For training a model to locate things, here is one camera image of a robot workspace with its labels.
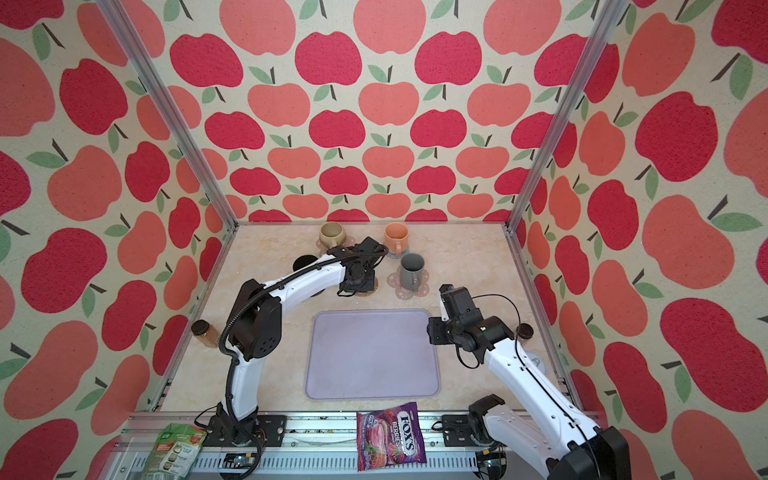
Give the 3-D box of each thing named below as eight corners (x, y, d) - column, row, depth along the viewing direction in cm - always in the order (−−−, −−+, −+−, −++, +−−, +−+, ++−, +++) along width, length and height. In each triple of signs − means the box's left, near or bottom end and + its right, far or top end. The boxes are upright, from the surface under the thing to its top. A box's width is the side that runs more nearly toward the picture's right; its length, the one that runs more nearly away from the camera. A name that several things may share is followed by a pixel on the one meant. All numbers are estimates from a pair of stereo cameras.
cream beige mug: (320, 252, 112) (317, 240, 107) (324, 233, 119) (321, 221, 114) (343, 252, 112) (341, 240, 107) (345, 233, 119) (344, 221, 114)
